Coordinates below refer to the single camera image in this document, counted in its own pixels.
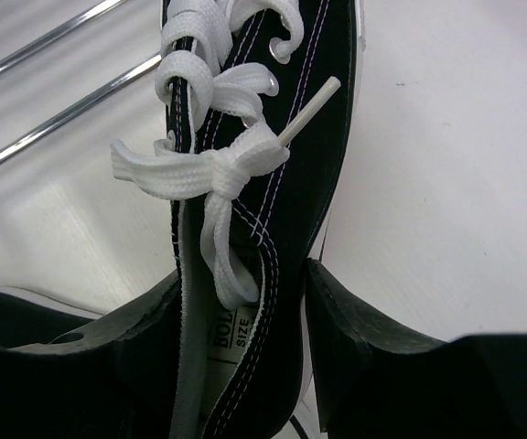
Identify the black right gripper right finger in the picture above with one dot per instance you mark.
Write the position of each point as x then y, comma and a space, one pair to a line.
377, 378

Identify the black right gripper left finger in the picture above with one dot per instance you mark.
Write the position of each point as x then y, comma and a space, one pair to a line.
69, 373

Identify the cream and chrome shoe shelf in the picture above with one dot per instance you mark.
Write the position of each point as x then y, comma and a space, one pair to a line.
45, 85

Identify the black canvas sneaker white laces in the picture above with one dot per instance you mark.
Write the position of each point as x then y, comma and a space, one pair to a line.
259, 98

